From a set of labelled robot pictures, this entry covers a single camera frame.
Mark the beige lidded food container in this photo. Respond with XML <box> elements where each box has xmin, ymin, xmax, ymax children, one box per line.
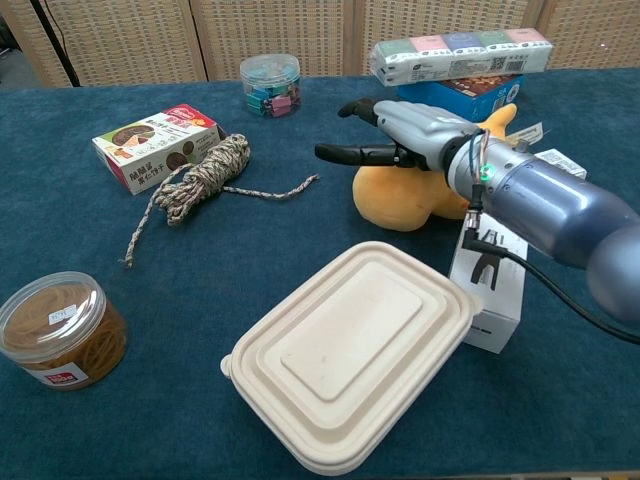
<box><xmin>219</xmin><ymin>240</ymin><xmax>485</xmax><ymax>476</ymax></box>

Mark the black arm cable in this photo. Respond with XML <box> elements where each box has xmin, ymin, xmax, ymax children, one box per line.
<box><xmin>464</xmin><ymin>130</ymin><xmax>640</xmax><ymax>346</ymax></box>

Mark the braided multicolour rope coil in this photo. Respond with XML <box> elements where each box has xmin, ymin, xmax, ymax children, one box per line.
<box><xmin>118</xmin><ymin>133</ymin><xmax>320</xmax><ymax>268</ymax></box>

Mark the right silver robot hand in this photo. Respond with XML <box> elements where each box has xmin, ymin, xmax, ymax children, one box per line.
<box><xmin>314</xmin><ymin>97</ymin><xmax>484</xmax><ymax>174</ymax></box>

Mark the nut biscuit box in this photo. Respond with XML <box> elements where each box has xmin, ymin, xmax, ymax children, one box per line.
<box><xmin>91</xmin><ymin>103</ymin><xmax>227</xmax><ymax>196</ymax></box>

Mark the yellow plush duck toy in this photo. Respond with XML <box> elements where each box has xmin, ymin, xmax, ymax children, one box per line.
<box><xmin>352</xmin><ymin>101</ymin><xmax>545</xmax><ymax>233</ymax></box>

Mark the woven rattan folding screen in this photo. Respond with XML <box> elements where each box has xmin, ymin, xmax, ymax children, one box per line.
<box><xmin>0</xmin><ymin>0</ymin><xmax>640</xmax><ymax>89</ymax></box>

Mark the multicolour tissue pack bundle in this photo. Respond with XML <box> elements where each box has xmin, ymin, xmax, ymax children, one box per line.
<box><xmin>368</xmin><ymin>28</ymin><xmax>555</xmax><ymax>88</ymax></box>

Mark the white box with clothing print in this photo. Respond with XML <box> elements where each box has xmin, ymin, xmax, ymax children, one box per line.
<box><xmin>448</xmin><ymin>227</ymin><xmax>530</xmax><ymax>355</ymax></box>

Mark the blue cardboard box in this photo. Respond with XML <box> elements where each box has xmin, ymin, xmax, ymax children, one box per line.
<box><xmin>396</xmin><ymin>73</ymin><xmax>526</xmax><ymax>123</ymax></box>

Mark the small white cardboard box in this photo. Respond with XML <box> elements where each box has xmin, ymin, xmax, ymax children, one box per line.
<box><xmin>535</xmin><ymin>148</ymin><xmax>588</xmax><ymax>180</ymax></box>

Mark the black stand pole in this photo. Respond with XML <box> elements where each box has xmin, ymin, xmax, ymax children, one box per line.
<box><xmin>28</xmin><ymin>0</ymin><xmax>81</xmax><ymax>88</ymax></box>

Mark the clear jar of rubber bands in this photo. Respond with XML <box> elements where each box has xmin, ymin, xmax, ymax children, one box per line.
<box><xmin>0</xmin><ymin>270</ymin><xmax>129</xmax><ymax>392</ymax></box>

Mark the clear jar of binder clips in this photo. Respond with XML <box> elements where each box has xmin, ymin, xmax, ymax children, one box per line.
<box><xmin>239</xmin><ymin>53</ymin><xmax>303</xmax><ymax>120</ymax></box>

